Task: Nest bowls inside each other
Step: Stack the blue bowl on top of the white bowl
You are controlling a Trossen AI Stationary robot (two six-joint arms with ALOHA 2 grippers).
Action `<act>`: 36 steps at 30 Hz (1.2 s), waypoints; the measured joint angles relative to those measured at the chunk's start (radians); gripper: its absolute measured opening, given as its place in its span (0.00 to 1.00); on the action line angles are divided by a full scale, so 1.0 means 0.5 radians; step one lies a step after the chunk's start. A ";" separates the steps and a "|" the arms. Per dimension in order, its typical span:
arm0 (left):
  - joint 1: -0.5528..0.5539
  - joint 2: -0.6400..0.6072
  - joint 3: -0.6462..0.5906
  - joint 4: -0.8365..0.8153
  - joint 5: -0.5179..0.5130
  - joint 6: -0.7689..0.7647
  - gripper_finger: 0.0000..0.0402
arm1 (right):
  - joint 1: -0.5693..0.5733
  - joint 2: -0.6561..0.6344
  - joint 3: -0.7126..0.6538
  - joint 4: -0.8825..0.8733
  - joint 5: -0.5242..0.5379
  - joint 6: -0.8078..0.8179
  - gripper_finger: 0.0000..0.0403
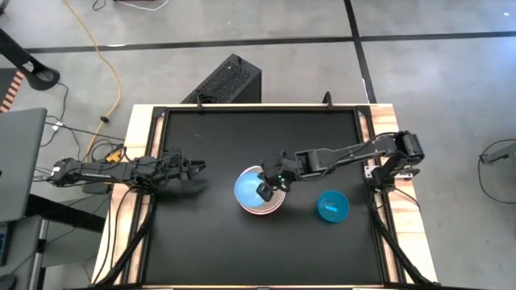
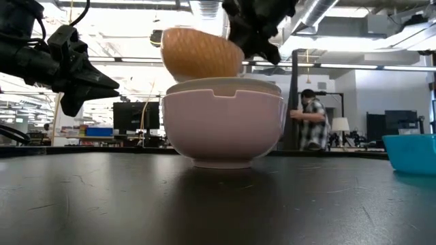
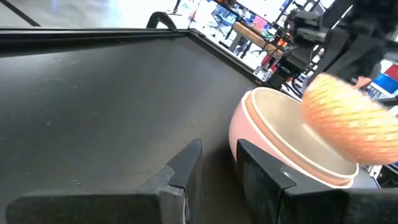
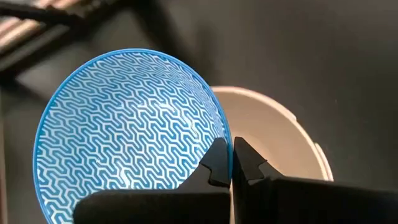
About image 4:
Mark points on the notched pink bowl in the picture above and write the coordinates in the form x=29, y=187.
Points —
x=267, y=130

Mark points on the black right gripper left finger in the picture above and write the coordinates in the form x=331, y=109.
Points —
x=174, y=207

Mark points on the wooden slat shelf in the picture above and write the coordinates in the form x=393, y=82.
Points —
x=28, y=28

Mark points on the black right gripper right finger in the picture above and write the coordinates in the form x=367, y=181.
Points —
x=311, y=205

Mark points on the blue patterned bowl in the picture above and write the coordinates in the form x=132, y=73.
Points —
x=124, y=124

